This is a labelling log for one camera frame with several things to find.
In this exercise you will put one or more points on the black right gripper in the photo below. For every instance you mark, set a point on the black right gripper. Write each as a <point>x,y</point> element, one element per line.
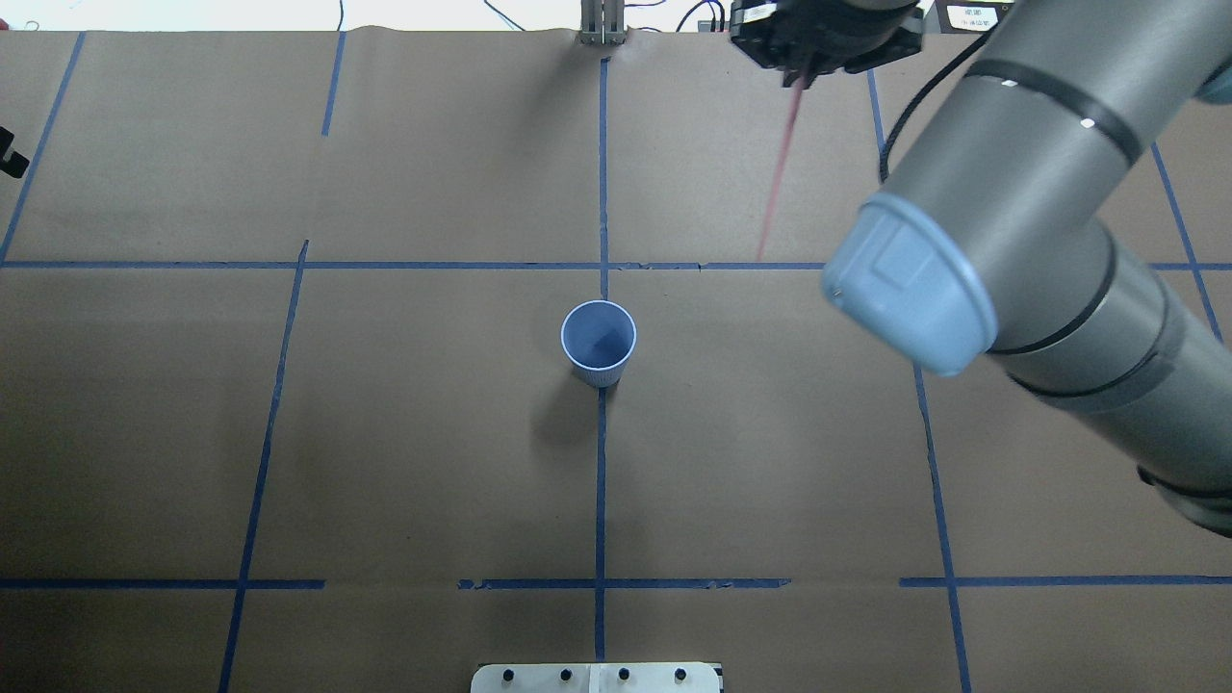
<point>830,38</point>

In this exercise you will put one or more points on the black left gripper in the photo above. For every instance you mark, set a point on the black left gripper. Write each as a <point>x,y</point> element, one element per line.
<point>5,154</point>

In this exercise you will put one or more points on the light blue ribbed cup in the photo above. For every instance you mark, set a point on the light blue ribbed cup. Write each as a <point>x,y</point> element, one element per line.
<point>598,338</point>

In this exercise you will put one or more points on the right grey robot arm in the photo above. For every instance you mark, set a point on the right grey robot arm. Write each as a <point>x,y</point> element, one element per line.
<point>983,238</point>

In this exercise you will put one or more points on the black box with label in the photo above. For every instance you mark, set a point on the black box with label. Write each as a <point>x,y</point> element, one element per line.
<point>963,17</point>

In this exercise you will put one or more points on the white camera post base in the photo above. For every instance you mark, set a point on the white camera post base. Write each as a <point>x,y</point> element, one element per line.
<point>686,676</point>

